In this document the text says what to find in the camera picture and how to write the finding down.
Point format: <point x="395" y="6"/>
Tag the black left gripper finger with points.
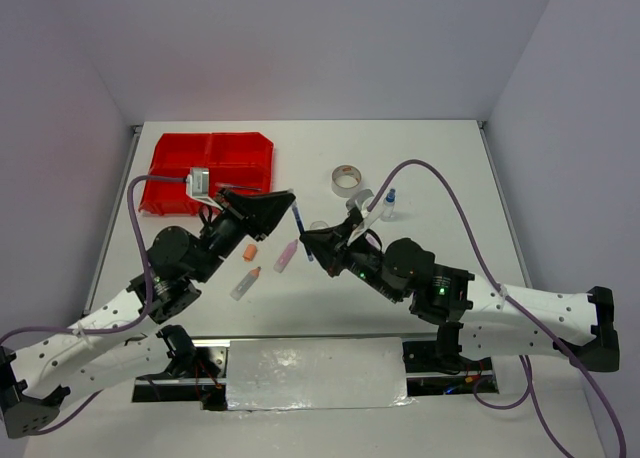
<point x="238" y="203"/>
<point x="264" y="216"/>

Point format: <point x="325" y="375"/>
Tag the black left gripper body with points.
<point x="218" y="240"/>

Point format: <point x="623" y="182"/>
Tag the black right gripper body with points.
<point x="367" y="257"/>

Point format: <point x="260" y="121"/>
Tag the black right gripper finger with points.
<point x="328" y="254"/>
<point x="340" y="234"/>

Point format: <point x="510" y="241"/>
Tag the blue ink pen refill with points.
<point x="301" y="229"/>

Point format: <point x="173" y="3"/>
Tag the teal ink pen refill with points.
<point x="237" y="187"/>

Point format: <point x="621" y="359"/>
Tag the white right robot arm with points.
<point x="474" y="320"/>

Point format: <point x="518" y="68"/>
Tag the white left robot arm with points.
<point x="131" y="336"/>

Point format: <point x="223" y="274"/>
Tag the small clear tape roll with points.
<point x="316" y="225"/>

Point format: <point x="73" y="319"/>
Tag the orange highlighter cap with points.
<point x="250" y="253"/>

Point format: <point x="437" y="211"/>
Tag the red four-compartment bin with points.
<point x="244" y="158"/>

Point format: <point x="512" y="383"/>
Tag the blue-capped spray bottle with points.
<point x="388" y="205"/>

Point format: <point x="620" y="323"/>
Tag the pink highlighter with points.
<point x="286" y="256"/>

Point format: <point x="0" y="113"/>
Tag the large clear tape roll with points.
<point x="346" y="181"/>

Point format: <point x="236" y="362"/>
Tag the orange-tipped clear highlighter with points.
<point x="238" y="292"/>

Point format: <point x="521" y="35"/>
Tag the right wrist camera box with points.
<point x="361" y="202"/>

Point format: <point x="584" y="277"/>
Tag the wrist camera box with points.
<point x="361" y="202"/>
<point x="198" y="183"/>

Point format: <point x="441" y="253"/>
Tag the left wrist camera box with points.
<point x="198" y="183"/>

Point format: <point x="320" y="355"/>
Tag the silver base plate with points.
<point x="303" y="374"/>

